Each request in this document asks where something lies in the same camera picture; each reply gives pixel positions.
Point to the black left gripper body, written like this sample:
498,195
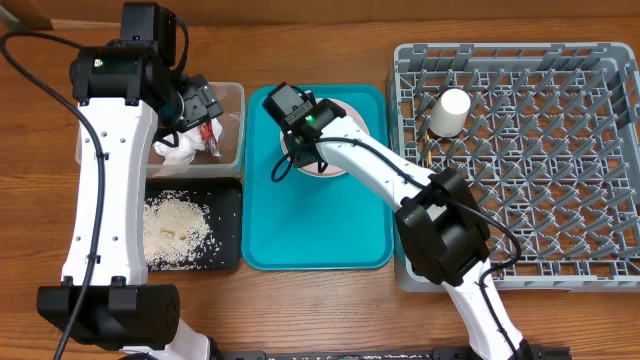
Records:
171,119

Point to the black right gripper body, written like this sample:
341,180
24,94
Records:
302,161

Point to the red candy wrapper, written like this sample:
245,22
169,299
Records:
210,133

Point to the white napkin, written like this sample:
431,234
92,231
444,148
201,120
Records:
190,144

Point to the white rice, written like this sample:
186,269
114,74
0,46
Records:
177,234

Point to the wooden chopstick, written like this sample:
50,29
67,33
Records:
427,150

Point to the cream paper cup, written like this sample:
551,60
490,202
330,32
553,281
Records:
450,113

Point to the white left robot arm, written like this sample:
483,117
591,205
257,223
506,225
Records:
104,297

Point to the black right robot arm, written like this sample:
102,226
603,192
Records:
442,230

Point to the grey dishwasher rack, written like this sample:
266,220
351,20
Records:
549,148

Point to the clear plastic bin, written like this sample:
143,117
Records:
230,130

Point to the pink plate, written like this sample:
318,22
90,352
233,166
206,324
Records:
360,117

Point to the black plastic tray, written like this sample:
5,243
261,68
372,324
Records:
224,197

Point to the teal serving tray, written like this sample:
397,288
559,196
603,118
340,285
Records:
306,222

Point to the black mounting rail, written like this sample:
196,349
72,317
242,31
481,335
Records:
437,353

